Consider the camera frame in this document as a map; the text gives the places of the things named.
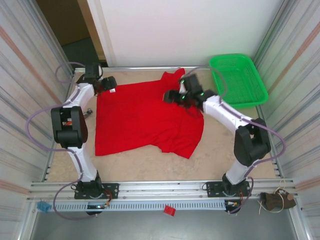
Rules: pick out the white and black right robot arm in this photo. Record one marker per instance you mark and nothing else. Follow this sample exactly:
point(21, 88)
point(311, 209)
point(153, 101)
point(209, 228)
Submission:
point(252, 145)

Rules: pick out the wide aluminium extrusion rail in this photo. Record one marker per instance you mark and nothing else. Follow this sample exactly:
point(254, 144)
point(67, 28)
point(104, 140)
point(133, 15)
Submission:
point(162, 187)

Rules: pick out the green plastic basket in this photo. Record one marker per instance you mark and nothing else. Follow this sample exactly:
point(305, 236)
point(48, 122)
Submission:
point(240, 80)

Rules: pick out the red t-shirt with bear print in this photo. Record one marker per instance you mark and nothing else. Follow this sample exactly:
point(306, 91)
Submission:
point(140, 120)

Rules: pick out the thin aluminium edge rail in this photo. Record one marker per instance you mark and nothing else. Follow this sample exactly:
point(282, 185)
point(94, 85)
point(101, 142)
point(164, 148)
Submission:
point(140, 68)
point(276, 167)
point(48, 167)

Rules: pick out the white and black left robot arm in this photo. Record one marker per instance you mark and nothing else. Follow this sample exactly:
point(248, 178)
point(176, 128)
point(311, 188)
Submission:
point(70, 130)

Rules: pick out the tan wooden door jamb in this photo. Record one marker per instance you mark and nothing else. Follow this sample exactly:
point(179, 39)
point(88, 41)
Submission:
point(92, 30)

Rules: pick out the brown wooden board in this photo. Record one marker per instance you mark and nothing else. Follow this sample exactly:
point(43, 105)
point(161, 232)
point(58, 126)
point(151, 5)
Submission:
point(65, 20)

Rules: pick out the small red plastic block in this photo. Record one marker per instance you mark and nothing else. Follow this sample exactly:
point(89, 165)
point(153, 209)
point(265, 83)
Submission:
point(170, 210)

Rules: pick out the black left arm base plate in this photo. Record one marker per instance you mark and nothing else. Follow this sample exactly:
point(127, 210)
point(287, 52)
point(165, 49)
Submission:
point(112, 190)

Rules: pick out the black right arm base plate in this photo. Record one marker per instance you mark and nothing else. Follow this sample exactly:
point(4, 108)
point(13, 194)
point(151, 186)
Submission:
point(212, 188)

